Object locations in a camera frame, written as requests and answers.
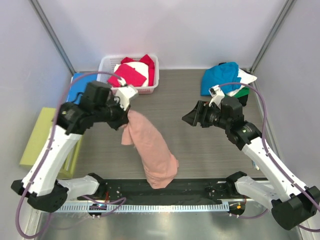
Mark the pink t-shirt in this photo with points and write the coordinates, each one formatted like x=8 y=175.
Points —
x=159 y=164

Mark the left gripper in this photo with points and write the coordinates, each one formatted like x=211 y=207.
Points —
x=124 y=118

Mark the white t-shirt on pile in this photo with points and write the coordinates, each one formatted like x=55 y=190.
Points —
x=246 y=78

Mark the yellow-green box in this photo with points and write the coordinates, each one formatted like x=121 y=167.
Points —
x=37 y=140

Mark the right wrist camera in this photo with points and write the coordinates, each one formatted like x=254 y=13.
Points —
x=216 y=95

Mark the blue folder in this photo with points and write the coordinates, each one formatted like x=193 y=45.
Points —
x=77 y=89

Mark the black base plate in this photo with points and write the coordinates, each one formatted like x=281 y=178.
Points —
x=179 y=192

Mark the blue t-shirt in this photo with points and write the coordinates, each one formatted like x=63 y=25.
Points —
x=218 y=75

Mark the black t-shirt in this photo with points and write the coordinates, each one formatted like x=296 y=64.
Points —
x=243 y=100

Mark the white t-shirt in basket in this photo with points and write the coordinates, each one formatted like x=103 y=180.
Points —
x=134 y=73

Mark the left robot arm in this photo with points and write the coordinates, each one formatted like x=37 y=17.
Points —
x=40 y=186

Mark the red t-shirt in basket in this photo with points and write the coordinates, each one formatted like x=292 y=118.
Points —
x=148 y=61

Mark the white slotted cable duct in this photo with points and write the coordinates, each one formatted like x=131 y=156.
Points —
x=90 y=207

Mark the green t-shirt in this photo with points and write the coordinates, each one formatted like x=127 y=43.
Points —
x=242 y=92

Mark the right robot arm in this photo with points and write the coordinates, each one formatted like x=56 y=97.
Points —
x=289 y=199

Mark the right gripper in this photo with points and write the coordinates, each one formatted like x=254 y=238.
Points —
x=199 y=114

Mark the marker pens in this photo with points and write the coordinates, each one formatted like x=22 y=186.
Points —
x=255 y=166

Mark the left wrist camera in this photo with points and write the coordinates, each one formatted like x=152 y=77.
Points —
x=125 y=94

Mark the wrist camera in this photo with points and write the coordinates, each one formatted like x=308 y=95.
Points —
x=125 y=94
x=216 y=95

